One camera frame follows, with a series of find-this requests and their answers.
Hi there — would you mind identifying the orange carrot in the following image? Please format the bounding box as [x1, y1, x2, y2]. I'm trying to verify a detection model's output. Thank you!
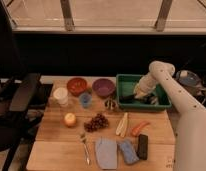
[131, 121, 149, 137]

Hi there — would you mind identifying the blue cup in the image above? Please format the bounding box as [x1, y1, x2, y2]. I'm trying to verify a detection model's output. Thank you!
[79, 93, 92, 108]

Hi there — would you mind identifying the green plastic tray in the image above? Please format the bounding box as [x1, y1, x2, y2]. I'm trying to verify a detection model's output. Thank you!
[116, 74, 171, 111]

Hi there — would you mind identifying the purple bowl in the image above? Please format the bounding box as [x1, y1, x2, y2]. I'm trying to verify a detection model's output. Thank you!
[92, 78, 115, 98]

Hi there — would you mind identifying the yellow apple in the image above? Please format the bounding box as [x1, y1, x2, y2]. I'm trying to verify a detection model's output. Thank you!
[64, 113, 77, 127]

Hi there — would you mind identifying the light blue cloth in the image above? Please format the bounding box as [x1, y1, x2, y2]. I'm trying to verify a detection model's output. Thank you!
[95, 138, 117, 170]

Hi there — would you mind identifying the black rectangular block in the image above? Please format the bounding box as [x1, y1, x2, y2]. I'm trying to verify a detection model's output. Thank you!
[137, 134, 148, 160]

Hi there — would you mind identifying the black chair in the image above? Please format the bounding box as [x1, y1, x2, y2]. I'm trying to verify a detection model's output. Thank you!
[0, 73, 42, 171]

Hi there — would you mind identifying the red bowl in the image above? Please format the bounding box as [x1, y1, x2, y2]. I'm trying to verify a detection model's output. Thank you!
[67, 77, 87, 96]

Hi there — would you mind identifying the dark grape bunch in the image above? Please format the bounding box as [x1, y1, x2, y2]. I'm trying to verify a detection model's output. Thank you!
[84, 113, 109, 132]

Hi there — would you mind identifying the silver fork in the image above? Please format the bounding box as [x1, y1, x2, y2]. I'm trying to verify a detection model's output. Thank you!
[80, 133, 91, 165]

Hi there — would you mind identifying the small striped object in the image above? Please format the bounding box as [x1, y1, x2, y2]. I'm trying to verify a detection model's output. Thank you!
[104, 99, 116, 110]

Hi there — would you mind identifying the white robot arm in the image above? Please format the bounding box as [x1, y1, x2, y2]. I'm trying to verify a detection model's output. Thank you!
[134, 61, 206, 171]

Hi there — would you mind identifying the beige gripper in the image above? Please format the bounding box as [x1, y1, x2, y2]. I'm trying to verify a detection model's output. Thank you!
[133, 85, 146, 99]

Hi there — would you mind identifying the black dish brush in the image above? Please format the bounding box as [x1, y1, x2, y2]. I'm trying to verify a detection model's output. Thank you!
[119, 94, 159, 105]

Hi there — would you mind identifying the blue sponge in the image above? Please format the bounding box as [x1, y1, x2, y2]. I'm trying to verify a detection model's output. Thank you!
[118, 139, 139, 165]

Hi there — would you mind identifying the white cup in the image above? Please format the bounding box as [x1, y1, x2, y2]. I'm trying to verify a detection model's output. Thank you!
[53, 87, 68, 106]

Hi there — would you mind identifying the blue bucket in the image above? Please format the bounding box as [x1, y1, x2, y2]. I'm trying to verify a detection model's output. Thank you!
[176, 70, 201, 95]

